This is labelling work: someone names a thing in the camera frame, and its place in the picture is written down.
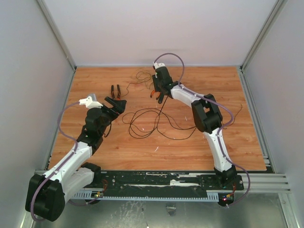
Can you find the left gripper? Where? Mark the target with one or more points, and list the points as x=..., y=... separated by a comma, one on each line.
x=118, y=106

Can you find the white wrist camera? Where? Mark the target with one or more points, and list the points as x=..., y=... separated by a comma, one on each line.
x=90, y=102
x=158, y=65

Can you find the right aluminium frame post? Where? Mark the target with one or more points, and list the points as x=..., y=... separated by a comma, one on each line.
x=269, y=22

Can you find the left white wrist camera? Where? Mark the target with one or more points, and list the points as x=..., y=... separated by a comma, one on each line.
x=90, y=102

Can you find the aluminium frame post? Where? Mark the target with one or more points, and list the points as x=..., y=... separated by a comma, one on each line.
x=55, y=30
x=269, y=22

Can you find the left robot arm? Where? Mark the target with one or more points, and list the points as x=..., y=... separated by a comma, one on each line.
x=48, y=193

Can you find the aluminium front rail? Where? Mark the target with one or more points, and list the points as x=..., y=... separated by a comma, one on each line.
x=260, y=182

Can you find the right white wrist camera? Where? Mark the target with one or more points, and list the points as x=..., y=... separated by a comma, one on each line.
x=158, y=65

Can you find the grey slotted cable duct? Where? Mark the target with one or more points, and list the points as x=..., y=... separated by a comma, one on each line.
x=183, y=194

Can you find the black adjustable wrench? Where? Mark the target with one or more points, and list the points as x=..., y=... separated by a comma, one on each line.
x=160, y=98

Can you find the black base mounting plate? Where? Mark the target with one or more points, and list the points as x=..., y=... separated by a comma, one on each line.
x=153, y=180

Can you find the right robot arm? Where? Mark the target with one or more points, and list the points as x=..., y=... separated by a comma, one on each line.
x=207, y=119

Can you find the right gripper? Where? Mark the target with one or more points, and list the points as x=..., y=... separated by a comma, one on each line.
x=160, y=87

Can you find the orange needle nose pliers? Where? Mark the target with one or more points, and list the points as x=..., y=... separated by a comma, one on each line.
x=154, y=94

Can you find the left aluminium frame post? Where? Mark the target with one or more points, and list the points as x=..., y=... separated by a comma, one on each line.
x=55, y=30

